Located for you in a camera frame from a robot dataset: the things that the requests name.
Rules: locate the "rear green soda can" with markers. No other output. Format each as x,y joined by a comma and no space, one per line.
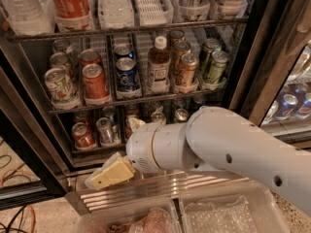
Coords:
205,56

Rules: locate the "red cola can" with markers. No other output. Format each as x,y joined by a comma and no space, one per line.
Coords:
94,81
90,56

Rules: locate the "bottom shelf orange can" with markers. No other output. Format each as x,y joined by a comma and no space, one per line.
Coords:
127,127

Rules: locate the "sliding glass fridge door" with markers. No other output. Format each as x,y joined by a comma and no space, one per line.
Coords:
273,54

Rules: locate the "clear water bottle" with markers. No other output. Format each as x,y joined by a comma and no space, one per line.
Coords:
115,14
30,17

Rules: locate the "front green soda can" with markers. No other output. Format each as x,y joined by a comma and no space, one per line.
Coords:
219,62

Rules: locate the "wire shelf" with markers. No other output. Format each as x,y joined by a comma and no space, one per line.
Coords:
163,97
12,37

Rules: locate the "bottom shelf green can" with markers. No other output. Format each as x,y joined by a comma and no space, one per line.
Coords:
181,115

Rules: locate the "front brown soda can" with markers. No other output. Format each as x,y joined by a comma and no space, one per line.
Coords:
186,69

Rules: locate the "tea bottle white cap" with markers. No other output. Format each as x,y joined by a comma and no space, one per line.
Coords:
158,63

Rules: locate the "white plastic shelf tray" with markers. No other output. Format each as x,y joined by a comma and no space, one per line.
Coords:
154,12

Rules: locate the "rear red cola can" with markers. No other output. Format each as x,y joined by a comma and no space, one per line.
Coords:
90,56

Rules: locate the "clear water bottle middle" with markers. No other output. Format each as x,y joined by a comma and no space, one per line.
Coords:
115,14

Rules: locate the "orange soda bottle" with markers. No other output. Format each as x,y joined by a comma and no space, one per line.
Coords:
73,15

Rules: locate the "brown soda can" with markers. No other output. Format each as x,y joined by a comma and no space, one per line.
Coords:
186,69
178,49
174,36

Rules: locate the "middle brown soda can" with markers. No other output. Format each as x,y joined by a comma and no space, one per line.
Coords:
178,49

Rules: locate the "rear brown soda can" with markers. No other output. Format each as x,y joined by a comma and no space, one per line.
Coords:
174,36

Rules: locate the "bottom shelf silver can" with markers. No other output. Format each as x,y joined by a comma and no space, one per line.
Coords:
105,130

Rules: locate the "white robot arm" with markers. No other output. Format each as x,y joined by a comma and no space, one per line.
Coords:
213,139

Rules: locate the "middle wire shelf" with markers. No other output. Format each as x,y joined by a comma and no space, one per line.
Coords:
163,97

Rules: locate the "clear bin with pink contents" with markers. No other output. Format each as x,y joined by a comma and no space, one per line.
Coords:
156,215

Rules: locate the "front blue pepsi can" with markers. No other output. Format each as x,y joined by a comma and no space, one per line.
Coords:
127,77

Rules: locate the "green soda can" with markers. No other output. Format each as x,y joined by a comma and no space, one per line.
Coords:
219,62
205,56

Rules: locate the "bottom shelf red can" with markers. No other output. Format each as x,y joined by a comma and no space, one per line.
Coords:
82,135

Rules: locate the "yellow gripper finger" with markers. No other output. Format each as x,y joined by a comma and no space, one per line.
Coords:
116,169
135,123

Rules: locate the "rear blue pepsi can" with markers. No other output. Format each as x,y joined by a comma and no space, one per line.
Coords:
123,50

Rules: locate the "tall striped can top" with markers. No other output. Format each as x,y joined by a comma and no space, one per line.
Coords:
194,10

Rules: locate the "blue pepsi can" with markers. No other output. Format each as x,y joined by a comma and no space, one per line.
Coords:
127,77
123,50

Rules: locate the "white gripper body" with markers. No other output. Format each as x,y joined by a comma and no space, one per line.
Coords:
140,149

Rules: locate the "7up can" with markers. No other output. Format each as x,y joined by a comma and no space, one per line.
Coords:
63,46
59,85
62,60

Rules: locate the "clear bin with bubble wrap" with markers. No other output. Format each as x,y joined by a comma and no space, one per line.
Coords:
231,208

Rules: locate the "front red cola can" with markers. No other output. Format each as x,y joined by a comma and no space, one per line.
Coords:
94,81

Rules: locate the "top wire shelf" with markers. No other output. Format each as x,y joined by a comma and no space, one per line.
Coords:
12,37

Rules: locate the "clear water bottle left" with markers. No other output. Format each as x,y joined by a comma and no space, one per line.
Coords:
30,17

